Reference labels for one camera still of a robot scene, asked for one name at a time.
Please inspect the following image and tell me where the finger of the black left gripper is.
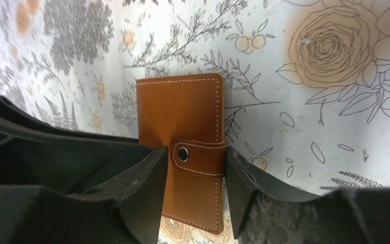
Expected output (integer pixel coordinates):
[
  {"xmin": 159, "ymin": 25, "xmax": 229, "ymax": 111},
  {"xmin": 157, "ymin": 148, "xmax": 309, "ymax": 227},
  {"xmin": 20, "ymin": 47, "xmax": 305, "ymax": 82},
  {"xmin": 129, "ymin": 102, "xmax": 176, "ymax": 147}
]
[{"xmin": 0, "ymin": 96, "xmax": 154, "ymax": 194}]

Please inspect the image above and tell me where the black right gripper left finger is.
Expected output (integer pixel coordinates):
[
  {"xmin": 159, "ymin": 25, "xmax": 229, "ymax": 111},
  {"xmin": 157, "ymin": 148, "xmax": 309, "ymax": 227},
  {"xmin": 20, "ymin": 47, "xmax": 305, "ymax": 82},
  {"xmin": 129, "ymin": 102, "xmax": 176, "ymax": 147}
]
[{"xmin": 80, "ymin": 146, "xmax": 168, "ymax": 243}]

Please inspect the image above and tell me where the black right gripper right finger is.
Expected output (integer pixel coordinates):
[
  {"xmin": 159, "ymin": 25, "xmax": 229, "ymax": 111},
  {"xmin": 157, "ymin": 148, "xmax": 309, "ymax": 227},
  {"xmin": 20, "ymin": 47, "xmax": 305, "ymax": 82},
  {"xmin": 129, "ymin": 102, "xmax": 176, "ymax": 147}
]
[{"xmin": 225, "ymin": 146, "xmax": 318, "ymax": 243}]

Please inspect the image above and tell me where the brown leather card holder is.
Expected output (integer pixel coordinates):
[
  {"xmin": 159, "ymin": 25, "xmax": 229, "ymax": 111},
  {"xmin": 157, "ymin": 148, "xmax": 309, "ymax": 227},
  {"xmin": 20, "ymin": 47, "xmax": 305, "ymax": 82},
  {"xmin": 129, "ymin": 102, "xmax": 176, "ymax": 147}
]
[{"xmin": 136, "ymin": 73, "xmax": 226, "ymax": 234}]

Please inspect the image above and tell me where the floral table mat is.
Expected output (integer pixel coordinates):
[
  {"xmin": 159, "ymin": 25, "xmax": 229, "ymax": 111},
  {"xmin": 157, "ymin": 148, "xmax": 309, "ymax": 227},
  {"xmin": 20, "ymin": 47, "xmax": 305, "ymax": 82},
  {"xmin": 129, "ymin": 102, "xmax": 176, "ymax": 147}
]
[{"xmin": 0, "ymin": 1, "xmax": 390, "ymax": 243}]

